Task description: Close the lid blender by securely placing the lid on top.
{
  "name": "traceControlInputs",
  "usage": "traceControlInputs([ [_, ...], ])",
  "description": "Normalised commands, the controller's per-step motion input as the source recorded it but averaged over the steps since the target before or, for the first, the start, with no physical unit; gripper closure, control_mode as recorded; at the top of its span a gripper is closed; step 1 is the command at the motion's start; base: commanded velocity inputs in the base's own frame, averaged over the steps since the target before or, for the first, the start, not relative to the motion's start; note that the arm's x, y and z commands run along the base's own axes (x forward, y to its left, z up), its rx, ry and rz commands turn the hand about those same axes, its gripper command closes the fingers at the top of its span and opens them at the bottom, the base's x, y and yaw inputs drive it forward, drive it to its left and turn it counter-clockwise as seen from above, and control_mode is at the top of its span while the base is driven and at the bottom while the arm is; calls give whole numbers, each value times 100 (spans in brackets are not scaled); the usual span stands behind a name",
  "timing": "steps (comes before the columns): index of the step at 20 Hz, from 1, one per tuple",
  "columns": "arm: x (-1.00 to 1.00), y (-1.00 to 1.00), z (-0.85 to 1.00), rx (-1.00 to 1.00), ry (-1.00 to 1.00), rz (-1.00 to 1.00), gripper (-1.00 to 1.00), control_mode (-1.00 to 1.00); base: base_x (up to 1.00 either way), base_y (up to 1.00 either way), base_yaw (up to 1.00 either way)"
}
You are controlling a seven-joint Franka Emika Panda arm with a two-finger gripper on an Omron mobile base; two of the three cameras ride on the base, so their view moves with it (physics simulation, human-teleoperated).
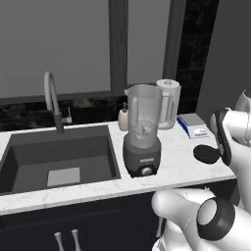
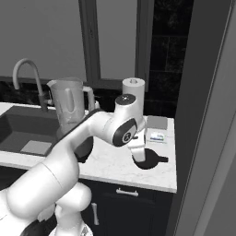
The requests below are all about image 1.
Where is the grey blender with clear jar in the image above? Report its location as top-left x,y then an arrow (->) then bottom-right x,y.
123,83 -> 164,179

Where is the black round blender lid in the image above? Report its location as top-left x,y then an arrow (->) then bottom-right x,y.
192,144 -> 221,166

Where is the cream soap dispenser bottle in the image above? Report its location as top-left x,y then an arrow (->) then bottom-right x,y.
117,102 -> 130,132

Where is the white paper towel roll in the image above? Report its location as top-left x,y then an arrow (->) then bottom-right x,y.
155,78 -> 182,131

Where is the blue and white kitchen scale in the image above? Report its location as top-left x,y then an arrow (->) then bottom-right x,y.
176,112 -> 211,140

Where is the dark grey sink basin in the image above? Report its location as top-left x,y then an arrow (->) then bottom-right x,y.
0,125 -> 123,196

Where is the grey curved tap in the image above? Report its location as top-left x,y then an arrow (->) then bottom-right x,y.
43,70 -> 74,134

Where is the grey window frame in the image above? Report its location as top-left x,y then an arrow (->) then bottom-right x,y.
0,0 -> 188,106

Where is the silver cupboard handle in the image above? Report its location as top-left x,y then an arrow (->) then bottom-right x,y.
53,231 -> 66,251
156,215 -> 165,238
71,228 -> 82,251

